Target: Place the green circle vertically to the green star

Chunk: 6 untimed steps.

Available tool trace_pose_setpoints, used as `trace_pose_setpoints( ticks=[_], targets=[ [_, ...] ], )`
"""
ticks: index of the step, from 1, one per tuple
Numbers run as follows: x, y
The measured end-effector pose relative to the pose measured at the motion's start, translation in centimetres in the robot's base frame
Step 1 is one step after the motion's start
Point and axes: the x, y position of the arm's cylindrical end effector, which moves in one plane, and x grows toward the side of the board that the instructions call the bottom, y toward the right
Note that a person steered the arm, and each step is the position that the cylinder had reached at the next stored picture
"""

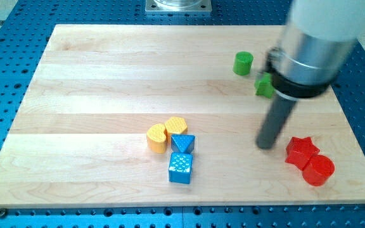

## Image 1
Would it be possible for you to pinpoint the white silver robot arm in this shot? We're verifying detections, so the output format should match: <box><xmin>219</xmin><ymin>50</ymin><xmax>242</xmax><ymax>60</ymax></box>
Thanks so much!
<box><xmin>269</xmin><ymin>0</ymin><xmax>365</xmax><ymax>101</ymax></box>

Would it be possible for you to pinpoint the green star block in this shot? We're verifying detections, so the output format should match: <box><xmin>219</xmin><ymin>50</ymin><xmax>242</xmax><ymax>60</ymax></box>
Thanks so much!
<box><xmin>254</xmin><ymin>72</ymin><xmax>274</xmax><ymax>99</ymax></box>

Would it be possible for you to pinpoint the red star block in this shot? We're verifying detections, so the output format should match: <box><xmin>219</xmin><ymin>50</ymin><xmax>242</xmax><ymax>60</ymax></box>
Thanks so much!
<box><xmin>285</xmin><ymin>137</ymin><xmax>320</xmax><ymax>170</ymax></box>

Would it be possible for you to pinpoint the yellow pentagon block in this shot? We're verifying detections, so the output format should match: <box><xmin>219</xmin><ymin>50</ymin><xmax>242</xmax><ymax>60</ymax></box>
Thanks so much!
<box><xmin>164</xmin><ymin>117</ymin><xmax>188</xmax><ymax>142</ymax></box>

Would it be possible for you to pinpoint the blue triangle block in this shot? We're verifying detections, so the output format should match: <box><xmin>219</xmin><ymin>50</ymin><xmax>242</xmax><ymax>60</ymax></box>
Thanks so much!
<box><xmin>171</xmin><ymin>134</ymin><xmax>195</xmax><ymax>154</ymax></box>

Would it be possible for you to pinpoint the yellow crescent block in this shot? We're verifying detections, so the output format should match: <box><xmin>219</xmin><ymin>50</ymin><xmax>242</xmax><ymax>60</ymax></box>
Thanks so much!
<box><xmin>146</xmin><ymin>123</ymin><xmax>167</xmax><ymax>154</ymax></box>

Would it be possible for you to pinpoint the blue cube block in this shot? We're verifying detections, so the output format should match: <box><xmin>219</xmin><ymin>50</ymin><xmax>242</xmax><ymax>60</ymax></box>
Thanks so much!
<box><xmin>168</xmin><ymin>152</ymin><xmax>193</xmax><ymax>184</ymax></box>

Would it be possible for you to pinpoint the wooden board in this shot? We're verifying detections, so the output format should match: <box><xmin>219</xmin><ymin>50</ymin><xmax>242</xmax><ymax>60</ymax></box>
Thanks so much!
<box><xmin>0</xmin><ymin>25</ymin><xmax>365</xmax><ymax>208</ymax></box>

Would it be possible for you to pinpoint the green cylinder block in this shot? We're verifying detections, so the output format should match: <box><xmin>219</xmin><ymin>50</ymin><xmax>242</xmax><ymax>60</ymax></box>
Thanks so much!
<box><xmin>233</xmin><ymin>51</ymin><xmax>253</xmax><ymax>76</ymax></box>

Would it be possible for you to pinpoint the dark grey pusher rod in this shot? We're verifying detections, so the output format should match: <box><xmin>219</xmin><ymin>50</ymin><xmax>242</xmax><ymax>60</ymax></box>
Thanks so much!
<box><xmin>256</xmin><ymin>95</ymin><xmax>297</xmax><ymax>149</ymax></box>

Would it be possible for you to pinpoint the red cylinder block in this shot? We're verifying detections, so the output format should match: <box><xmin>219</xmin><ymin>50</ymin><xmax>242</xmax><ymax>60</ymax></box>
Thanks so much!
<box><xmin>302</xmin><ymin>155</ymin><xmax>335</xmax><ymax>186</ymax></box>

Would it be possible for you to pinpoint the blue perforated table plate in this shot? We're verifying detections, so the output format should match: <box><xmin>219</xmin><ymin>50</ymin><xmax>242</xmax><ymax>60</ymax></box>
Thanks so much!
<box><xmin>0</xmin><ymin>1</ymin><xmax>365</xmax><ymax>227</ymax></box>

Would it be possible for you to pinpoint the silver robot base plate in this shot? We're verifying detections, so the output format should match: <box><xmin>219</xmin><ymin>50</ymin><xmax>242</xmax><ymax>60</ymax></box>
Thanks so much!
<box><xmin>145</xmin><ymin>0</ymin><xmax>212</xmax><ymax>13</ymax></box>

